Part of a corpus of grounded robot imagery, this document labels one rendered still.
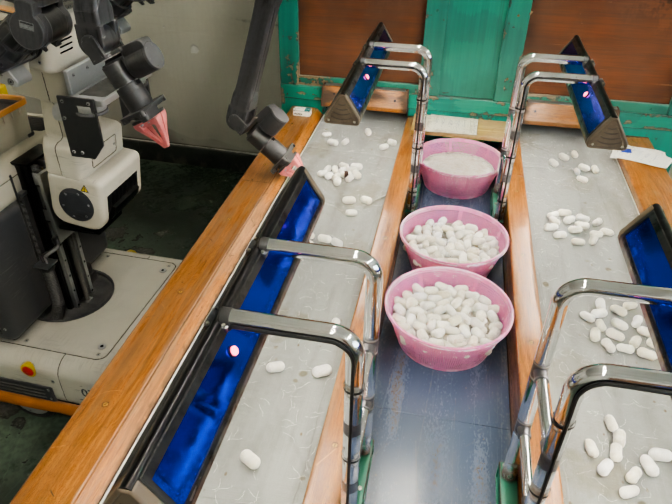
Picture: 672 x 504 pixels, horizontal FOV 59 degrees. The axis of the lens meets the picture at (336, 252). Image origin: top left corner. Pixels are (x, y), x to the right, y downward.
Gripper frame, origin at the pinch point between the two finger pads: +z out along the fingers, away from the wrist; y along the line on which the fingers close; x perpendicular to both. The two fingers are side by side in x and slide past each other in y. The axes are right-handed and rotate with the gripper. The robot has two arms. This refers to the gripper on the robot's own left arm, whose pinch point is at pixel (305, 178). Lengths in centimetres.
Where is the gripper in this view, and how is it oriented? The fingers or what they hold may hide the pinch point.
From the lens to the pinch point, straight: 172.6
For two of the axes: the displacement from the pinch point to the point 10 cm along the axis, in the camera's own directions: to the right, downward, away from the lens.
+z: 7.4, 6.3, 2.6
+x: -6.5, 5.4, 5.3
